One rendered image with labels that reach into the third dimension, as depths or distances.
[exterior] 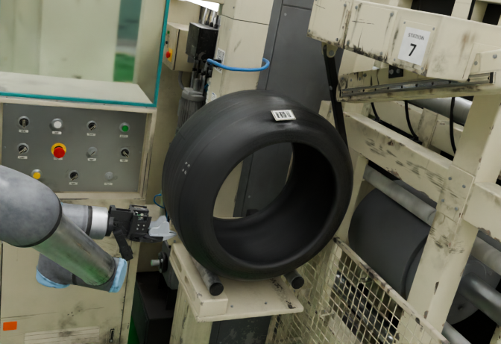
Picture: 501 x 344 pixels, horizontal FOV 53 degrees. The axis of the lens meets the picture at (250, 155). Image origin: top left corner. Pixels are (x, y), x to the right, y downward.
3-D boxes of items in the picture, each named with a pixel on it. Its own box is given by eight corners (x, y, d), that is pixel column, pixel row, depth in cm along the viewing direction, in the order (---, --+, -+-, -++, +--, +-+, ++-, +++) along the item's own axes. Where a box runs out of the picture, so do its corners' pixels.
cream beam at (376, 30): (303, 36, 172) (313, -8, 167) (364, 45, 182) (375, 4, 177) (423, 77, 120) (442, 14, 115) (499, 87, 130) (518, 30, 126)
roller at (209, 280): (193, 234, 183) (182, 240, 182) (189, 224, 181) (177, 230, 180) (226, 292, 153) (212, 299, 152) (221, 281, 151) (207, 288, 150)
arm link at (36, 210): (43, 162, 81) (134, 260, 142) (-31, 148, 82) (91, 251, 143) (16, 231, 76) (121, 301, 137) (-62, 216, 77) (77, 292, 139)
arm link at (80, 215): (36, 233, 139) (42, 197, 139) (83, 236, 144) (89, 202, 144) (38, 241, 130) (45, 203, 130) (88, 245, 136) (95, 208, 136)
